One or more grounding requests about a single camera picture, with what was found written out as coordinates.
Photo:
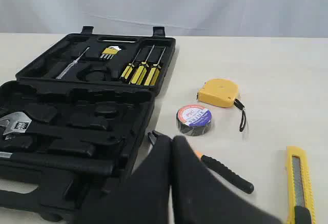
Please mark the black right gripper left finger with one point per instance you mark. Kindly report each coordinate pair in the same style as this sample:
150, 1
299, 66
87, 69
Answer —
142, 198

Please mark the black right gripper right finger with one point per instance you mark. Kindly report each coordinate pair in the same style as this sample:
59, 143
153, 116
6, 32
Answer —
199, 197

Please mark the orange black handled pliers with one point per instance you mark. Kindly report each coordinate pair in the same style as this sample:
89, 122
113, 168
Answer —
225, 172

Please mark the black electrical tape roll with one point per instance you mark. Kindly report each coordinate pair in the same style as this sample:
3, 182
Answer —
194, 120

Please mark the yellow utility knife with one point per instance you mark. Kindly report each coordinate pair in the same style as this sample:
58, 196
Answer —
301, 207

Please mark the yellow tape measure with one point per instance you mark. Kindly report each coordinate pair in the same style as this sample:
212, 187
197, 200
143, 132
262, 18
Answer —
222, 93

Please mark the black plastic tool case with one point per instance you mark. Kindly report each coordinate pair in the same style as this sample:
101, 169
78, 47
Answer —
70, 174

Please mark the right yellow black screwdriver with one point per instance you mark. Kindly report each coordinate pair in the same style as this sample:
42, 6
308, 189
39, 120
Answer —
154, 71

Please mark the yellow black screwdriver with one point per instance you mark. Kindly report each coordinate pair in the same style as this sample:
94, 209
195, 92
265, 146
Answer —
141, 71
128, 70
154, 71

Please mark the middle yellow black screwdriver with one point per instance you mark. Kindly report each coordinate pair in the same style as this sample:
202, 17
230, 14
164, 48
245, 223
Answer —
141, 71

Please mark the left yellow black screwdriver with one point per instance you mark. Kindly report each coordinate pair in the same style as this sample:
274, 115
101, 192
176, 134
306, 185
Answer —
128, 70

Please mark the clear test pen screwdriver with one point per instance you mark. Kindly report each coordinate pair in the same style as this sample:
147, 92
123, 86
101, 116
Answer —
70, 65

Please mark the yellow hex key set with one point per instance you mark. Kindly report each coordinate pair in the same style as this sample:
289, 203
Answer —
109, 52

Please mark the silver adjustable wrench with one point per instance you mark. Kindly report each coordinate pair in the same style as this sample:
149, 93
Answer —
19, 123

